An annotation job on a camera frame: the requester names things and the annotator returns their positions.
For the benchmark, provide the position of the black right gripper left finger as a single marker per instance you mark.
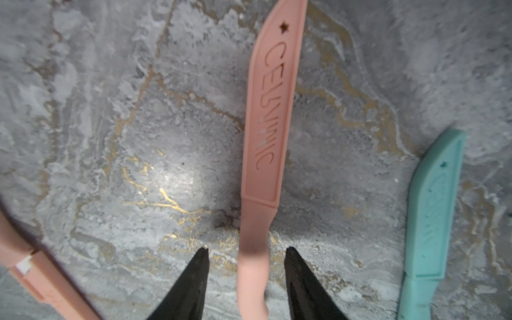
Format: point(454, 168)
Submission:
point(186, 299)

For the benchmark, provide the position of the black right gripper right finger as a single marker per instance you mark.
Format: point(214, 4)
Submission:
point(307, 298)

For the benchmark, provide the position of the teal fruit knife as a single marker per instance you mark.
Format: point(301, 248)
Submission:
point(431, 207)

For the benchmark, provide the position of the pink fruit knife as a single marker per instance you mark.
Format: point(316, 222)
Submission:
point(40, 276)
point(270, 92)

